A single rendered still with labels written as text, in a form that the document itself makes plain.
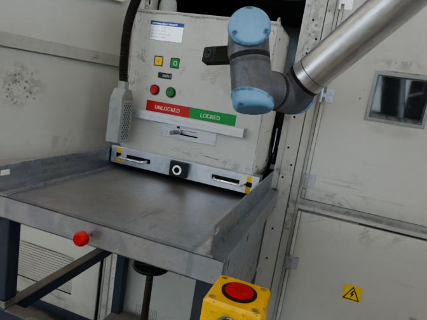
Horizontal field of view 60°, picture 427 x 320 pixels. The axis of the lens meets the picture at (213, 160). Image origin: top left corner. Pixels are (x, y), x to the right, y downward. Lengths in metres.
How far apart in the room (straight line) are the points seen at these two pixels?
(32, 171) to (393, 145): 1.09
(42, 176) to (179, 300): 0.82
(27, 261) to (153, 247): 1.31
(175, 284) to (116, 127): 0.73
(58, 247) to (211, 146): 0.97
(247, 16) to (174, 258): 0.53
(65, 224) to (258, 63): 0.56
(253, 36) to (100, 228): 0.53
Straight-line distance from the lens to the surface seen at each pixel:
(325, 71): 0.87
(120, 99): 1.22
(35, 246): 1.99
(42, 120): 1.38
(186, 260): 0.78
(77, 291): 1.91
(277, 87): 0.84
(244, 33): 0.82
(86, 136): 1.48
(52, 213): 0.93
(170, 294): 1.67
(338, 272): 1.44
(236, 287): 0.55
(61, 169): 1.19
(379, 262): 1.43
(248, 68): 0.80
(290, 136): 1.36
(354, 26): 0.84
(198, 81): 1.22
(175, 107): 1.25
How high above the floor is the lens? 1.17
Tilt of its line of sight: 10 degrees down
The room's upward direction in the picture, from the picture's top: 9 degrees clockwise
